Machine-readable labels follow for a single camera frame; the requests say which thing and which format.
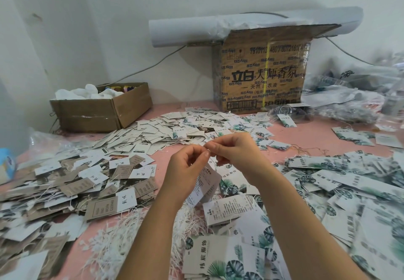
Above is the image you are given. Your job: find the person's left hand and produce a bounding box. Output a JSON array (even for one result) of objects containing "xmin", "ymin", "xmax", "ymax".
[{"xmin": 158, "ymin": 144, "xmax": 212, "ymax": 208}]

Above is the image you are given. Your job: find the blue tissue pack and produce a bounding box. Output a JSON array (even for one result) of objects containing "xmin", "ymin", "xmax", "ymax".
[{"xmin": 0, "ymin": 147, "xmax": 18, "ymax": 186}]

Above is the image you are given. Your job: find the clear plastic bag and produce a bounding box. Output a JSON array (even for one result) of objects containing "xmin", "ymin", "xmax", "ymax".
[{"xmin": 27, "ymin": 127, "xmax": 78, "ymax": 161}]

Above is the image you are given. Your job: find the white crumpled material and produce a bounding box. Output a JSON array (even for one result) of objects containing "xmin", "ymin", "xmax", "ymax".
[{"xmin": 53, "ymin": 84, "xmax": 125, "ymax": 100}]

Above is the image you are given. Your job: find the pile of green leaf tags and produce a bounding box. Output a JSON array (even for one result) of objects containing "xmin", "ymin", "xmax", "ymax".
[{"xmin": 182, "ymin": 149, "xmax": 404, "ymax": 280}]

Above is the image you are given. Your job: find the heap of clear plastic bags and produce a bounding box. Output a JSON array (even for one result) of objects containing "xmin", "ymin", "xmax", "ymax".
[{"xmin": 303, "ymin": 50, "xmax": 404, "ymax": 132}]

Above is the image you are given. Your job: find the heap of small tags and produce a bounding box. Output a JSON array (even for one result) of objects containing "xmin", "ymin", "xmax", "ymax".
[{"xmin": 88, "ymin": 108, "xmax": 292, "ymax": 158}]

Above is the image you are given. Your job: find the single white leaf print tag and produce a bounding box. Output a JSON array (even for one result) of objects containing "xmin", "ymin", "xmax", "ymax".
[{"xmin": 186, "ymin": 162, "xmax": 223, "ymax": 208}]

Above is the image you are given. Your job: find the person's right forearm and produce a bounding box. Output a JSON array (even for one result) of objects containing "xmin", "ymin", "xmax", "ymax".
[{"xmin": 255, "ymin": 172, "xmax": 370, "ymax": 280}]

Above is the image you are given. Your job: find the black cable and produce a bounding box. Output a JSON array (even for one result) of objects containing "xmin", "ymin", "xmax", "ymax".
[{"xmin": 107, "ymin": 45, "xmax": 188, "ymax": 86}]

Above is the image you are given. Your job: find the pile of brown white tags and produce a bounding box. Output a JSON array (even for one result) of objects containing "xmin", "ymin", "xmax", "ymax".
[{"xmin": 0, "ymin": 145, "xmax": 160, "ymax": 280}]

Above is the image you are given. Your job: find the white roll in plastic wrap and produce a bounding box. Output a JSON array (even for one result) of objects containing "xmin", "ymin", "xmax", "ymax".
[{"xmin": 149, "ymin": 7, "xmax": 364, "ymax": 48}]

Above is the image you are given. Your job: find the person's left forearm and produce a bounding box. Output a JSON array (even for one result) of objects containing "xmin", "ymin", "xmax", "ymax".
[{"xmin": 117, "ymin": 200, "xmax": 193, "ymax": 280}]

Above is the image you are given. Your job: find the large printed cardboard box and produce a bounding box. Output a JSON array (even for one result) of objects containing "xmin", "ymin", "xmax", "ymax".
[{"xmin": 213, "ymin": 24, "xmax": 342, "ymax": 115}]

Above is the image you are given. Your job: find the person's right hand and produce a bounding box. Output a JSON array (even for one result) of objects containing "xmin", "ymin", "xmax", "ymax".
[{"xmin": 204, "ymin": 132, "xmax": 279, "ymax": 186}]

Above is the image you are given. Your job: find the small open cardboard box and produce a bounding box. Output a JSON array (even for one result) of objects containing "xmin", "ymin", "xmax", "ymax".
[{"xmin": 50, "ymin": 82, "xmax": 154, "ymax": 134}]

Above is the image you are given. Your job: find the pile of white strings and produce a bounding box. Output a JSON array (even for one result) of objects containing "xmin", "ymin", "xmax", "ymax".
[{"xmin": 82, "ymin": 198, "xmax": 209, "ymax": 280}]

